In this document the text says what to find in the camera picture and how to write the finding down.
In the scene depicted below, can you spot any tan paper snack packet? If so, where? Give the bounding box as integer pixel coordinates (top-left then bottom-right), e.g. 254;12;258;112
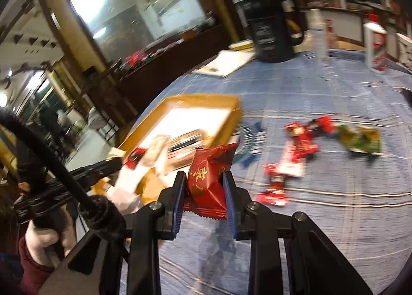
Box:
135;169;171;205

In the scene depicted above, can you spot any white liquor bottle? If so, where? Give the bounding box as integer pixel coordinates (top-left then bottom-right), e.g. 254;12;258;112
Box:
364;13;388;73

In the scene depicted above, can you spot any white patterned paper cup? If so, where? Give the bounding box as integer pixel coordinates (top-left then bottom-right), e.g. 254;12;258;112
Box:
396;33;412;70

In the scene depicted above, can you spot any green pea snack packet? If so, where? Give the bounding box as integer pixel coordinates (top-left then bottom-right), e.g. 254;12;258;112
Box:
349;127;382;157
336;124;361;151

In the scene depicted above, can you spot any brown clear snack packet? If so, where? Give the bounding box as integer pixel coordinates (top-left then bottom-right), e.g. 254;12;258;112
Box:
167;129;210;162

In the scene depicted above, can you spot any person's left hand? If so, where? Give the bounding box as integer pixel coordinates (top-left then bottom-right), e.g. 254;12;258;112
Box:
25;205;76;266

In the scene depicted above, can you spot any golden cardboard box tray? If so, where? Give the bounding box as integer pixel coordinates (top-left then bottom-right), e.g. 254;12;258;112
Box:
92;94;243;215

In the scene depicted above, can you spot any yellow book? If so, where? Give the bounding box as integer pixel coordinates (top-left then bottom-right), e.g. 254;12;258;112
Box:
228;39;255;51

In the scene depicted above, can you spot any blue checked tablecloth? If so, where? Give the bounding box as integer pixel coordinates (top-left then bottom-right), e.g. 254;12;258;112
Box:
119;49;412;295

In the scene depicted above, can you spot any small red black snack packet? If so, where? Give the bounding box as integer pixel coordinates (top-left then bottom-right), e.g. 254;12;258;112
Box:
124;149;147;168

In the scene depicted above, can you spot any long red snack packet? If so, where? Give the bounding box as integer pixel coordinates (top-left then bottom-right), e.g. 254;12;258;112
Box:
282;122;320;157

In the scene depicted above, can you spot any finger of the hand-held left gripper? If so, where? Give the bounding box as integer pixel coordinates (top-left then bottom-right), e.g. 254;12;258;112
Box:
64;157;124;186

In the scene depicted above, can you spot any dark wooden sideboard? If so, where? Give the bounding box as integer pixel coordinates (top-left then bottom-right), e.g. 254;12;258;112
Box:
113;21;239;112

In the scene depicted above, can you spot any person's left forearm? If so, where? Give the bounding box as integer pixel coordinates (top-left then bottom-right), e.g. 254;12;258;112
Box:
18;236;55;295

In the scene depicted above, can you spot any white notebook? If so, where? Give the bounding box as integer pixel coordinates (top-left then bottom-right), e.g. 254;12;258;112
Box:
195;50;256;77

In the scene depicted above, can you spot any red black candy packet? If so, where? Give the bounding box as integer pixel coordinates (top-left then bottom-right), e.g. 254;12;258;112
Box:
311;116;335;136

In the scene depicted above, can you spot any beige biscuit packet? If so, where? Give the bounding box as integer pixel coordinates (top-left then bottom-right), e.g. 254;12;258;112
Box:
142;136;171;175

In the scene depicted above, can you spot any clear spray bottle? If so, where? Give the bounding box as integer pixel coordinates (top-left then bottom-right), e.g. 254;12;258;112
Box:
309;8;330;65

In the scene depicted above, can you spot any large dark red snack packet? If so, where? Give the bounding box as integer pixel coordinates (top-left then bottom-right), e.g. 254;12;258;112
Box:
183;143;241;221

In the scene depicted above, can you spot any black electric kettle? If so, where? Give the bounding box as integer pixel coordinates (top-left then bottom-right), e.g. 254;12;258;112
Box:
235;0;306;63

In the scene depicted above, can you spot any black cable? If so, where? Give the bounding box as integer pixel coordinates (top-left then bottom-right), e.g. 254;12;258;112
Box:
0;111;127;241

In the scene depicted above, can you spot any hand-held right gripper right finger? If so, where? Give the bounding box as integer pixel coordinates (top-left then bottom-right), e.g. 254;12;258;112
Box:
222;170;374;295

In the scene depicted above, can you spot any red packet with pale label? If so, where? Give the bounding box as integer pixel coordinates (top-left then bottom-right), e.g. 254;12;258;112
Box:
256;182;289;207

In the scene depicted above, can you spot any white red snack packet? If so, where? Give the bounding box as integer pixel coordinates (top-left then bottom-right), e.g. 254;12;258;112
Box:
263;153;306;181

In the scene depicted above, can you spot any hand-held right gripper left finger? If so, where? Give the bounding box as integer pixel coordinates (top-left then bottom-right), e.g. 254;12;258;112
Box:
67;170;188;295

